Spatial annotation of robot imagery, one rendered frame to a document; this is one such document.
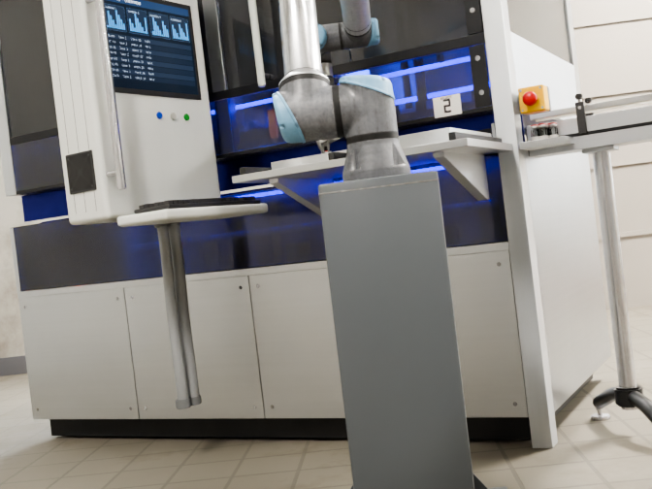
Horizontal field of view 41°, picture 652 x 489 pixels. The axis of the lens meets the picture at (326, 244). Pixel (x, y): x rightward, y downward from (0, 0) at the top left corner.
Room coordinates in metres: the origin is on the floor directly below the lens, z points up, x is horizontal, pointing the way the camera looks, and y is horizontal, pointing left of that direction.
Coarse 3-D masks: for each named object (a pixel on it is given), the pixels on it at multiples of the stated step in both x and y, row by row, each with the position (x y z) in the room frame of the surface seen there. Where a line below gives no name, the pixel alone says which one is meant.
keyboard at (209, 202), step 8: (168, 200) 2.38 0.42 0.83; (176, 200) 2.40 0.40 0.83; (184, 200) 2.43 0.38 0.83; (192, 200) 2.46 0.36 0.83; (200, 200) 2.48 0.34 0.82; (208, 200) 2.51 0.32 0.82; (216, 200) 2.54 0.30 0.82; (224, 200) 2.57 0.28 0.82; (232, 200) 2.60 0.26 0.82; (240, 200) 2.65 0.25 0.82; (248, 200) 2.65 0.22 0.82; (256, 200) 2.68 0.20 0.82; (144, 208) 2.44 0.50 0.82; (152, 208) 2.40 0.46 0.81; (160, 208) 2.38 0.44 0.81; (168, 208) 2.37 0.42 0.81; (176, 208) 2.39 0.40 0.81
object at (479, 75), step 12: (468, 0) 2.52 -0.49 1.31; (468, 12) 2.52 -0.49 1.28; (480, 12) 2.50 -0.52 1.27; (468, 24) 2.52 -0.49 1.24; (480, 24) 2.50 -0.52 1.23; (480, 48) 2.50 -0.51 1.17; (480, 60) 2.50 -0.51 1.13; (480, 72) 2.51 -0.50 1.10; (480, 84) 2.51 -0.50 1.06; (480, 96) 2.51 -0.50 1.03
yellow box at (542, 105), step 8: (520, 88) 2.45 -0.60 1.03; (528, 88) 2.44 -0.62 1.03; (536, 88) 2.43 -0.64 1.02; (544, 88) 2.44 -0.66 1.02; (520, 96) 2.45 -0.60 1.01; (544, 96) 2.43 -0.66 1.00; (520, 104) 2.45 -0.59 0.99; (536, 104) 2.43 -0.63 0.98; (544, 104) 2.42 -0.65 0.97; (528, 112) 2.44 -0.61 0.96; (536, 112) 2.45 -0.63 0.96; (544, 112) 2.48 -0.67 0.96
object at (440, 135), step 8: (448, 128) 2.17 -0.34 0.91; (456, 128) 2.21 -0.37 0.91; (400, 136) 2.23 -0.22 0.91; (408, 136) 2.22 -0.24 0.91; (416, 136) 2.21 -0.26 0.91; (424, 136) 2.20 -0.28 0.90; (432, 136) 2.19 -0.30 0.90; (440, 136) 2.18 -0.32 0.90; (488, 136) 2.44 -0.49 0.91; (400, 144) 2.23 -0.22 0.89; (408, 144) 2.22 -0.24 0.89; (416, 144) 2.21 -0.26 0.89; (424, 144) 2.20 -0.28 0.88
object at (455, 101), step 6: (444, 96) 2.56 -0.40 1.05; (450, 96) 2.55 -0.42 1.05; (456, 96) 2.54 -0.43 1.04; (438, 102) 2.57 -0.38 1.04; (444, 102) 2.56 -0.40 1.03; (450, 102) 2.55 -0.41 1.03; (456, 102) 2.54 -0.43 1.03; (438, 108) 2.57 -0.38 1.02; (450, 108) 2.55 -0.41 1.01; (456, 108) 2.54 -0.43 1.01; (438, 114) 2.57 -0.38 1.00; (444, 114) 2.56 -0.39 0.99; (450, 114) 2.55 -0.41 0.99
